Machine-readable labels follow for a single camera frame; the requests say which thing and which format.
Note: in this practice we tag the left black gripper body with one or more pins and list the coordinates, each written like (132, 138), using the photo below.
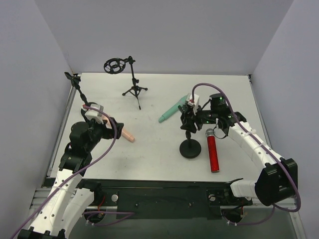
(113, 127)

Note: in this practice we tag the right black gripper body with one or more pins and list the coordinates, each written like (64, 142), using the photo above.
(188, 118)

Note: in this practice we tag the pink microphone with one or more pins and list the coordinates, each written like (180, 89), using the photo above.
(127, 135)

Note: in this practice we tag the red glitter microphone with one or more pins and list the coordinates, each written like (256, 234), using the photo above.
(212, 150)

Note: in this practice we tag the black round-base clip stand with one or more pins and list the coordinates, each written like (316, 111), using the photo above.
(189, 148)

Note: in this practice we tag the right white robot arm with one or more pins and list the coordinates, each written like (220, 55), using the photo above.
(278, 177)

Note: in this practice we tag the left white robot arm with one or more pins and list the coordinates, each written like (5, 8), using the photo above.
(68, 198)

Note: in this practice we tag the black round-base stand left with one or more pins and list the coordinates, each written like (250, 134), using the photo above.
(75, 82)

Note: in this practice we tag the teal microphone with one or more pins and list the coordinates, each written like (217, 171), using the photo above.
(172, 110)

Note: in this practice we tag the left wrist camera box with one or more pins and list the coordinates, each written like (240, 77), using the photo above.
(89, 114)

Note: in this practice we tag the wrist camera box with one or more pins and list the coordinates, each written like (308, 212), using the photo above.
(89, 114)
(192, 101)

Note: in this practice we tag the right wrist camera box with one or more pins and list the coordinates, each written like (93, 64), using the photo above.
(192, 101)

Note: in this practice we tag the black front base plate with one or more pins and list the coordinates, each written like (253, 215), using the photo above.
(169, 199)

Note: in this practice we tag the aluminium rail frame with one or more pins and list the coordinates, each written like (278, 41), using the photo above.
(40, 196)

